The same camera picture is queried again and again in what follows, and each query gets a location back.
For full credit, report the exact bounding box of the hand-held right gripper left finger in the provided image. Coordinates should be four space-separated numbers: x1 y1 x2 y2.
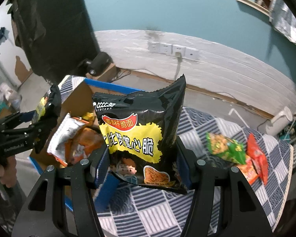
11 141 111 237

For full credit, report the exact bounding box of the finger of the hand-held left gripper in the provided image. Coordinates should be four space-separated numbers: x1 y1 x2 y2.
0 126 50 163
0 110 48 135

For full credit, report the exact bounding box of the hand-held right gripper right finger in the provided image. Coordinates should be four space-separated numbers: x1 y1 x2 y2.
175 136 274 237

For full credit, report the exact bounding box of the orange chips snack packet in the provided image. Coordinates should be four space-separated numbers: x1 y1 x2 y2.
65 127 106 165

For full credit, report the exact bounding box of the small black yellow snack packet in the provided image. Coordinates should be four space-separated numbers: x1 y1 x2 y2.
33 84 63 153

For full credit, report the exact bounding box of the orange white snack packet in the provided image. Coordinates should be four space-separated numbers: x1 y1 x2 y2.
47 113 89 167

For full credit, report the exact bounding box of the long gold snack packet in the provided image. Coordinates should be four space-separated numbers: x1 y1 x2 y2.
73 112 97 129

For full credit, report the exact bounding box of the blue cardboard box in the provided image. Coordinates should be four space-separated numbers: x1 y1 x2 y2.
29 77 146 211

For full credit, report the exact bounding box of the black yellow noodle snack packet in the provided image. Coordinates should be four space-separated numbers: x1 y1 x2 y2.
92 74 188 195

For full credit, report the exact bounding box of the person's left hand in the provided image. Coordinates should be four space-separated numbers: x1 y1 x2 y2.
0 156 17 178

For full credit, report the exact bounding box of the white plastic bag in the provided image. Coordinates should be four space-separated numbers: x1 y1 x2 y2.
0 83 22 119

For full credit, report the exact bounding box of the green snack packet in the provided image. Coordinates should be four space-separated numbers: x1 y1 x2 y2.
205 132 246 165

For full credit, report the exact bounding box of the blue patterned tablecloth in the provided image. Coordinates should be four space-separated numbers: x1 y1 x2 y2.
59 75 294 237

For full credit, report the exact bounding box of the small red orange snack packet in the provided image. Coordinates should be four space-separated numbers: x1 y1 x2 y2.
235 154 259 184

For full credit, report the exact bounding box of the white plastic strip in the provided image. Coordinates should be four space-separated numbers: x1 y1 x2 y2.
230 108 247 127

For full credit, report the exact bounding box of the dark cloth sheet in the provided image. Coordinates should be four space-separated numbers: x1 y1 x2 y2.
8 0 100 83

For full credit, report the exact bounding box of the brown cardboard box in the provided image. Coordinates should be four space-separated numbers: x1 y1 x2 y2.
89 63 117 83

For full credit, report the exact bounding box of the black device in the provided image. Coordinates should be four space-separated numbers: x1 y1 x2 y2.
75 52 112 77

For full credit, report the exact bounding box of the white kettle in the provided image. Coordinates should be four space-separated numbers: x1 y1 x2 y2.
265 106 293 136

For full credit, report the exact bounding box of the wooden window sill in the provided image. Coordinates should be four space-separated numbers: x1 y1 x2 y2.
235 0 270 16

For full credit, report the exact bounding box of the silver crinkled curtain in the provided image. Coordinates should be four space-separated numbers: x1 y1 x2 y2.
269 0 296 50

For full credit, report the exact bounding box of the white plug with cable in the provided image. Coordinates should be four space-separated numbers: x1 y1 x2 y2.
174 52 183 79

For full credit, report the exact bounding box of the white wall socket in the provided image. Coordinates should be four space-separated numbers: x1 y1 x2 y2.
173 45 186 58
160 43 173 55
185 48 200 60
148 42 161 53

